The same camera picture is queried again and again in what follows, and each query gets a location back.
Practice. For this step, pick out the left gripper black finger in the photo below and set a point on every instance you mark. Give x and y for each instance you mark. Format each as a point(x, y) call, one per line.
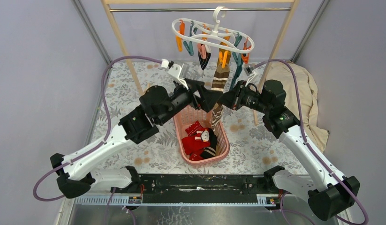
point(209, 100)
point(196, 86)

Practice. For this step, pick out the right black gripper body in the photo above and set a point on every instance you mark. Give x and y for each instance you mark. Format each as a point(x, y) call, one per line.
point(249, 98)

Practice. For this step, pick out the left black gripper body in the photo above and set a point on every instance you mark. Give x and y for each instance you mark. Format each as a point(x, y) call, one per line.
point(192, 99)

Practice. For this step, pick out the black white striped sock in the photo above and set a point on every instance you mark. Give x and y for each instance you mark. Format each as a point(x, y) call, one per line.
point(203, 62)

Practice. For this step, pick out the red snowflake sock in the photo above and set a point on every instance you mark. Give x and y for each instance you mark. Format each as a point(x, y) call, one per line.
point(193, 128)

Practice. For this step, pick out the teal sock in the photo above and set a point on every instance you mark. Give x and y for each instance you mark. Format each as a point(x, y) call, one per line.
point(239, 62)

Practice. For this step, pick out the mustard yellow sock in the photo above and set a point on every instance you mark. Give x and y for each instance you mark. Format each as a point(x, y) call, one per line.
point(223, 58)

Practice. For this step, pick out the red santa sock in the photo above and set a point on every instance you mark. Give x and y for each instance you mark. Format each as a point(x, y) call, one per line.
point(194, 145)

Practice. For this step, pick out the white clip sock hanger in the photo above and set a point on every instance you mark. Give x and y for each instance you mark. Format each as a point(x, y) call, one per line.
point(188, 31)

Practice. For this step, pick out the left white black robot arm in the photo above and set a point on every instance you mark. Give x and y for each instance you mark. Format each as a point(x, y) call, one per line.
point(78, 172)

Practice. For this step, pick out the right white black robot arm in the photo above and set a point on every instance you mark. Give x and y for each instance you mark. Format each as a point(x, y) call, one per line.
point(328, 192)

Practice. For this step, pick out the pink plastic laundry basket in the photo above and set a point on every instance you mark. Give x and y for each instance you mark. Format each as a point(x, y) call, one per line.
point(188, 116)

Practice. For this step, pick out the floral patterned floor mat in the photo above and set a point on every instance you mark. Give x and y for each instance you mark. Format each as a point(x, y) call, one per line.
point(253, 149)

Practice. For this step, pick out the beige cloth pile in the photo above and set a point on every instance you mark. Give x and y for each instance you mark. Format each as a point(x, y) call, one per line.
point(308, 95)

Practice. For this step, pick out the wooden clothes rack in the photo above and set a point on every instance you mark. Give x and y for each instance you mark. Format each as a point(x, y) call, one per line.
point(194, 48)

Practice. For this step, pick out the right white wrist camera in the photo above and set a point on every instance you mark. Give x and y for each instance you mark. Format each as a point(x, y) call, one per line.
point(252, 72)

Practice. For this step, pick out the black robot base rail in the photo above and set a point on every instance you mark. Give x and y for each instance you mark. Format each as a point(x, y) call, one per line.
point(200, 188)

